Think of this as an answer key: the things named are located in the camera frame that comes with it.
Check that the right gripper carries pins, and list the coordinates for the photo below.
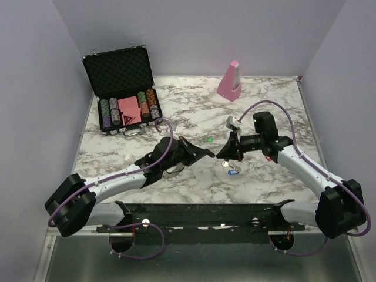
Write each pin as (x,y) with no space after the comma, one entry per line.
(230,151)

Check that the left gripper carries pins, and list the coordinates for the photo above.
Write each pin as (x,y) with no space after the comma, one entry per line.
(193,154)

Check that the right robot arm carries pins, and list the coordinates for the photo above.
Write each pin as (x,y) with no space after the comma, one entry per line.
(339,202)

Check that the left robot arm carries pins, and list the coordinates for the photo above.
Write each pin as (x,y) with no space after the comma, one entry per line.
(77,202)

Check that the blue key tag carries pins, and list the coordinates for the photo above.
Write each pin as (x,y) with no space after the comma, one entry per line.
(233,172)

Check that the steel disc with keyrings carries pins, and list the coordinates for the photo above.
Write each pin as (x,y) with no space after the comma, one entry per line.
(168,175)

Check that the pink metronome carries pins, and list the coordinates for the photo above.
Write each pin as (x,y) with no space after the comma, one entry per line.
(230,86)

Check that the black poker chip case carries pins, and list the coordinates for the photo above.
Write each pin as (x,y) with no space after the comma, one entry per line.
(123,83)

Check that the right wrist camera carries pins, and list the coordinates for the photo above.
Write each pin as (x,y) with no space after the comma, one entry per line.
(233,123)

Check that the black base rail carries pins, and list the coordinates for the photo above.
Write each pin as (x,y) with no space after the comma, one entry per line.
(200,224)

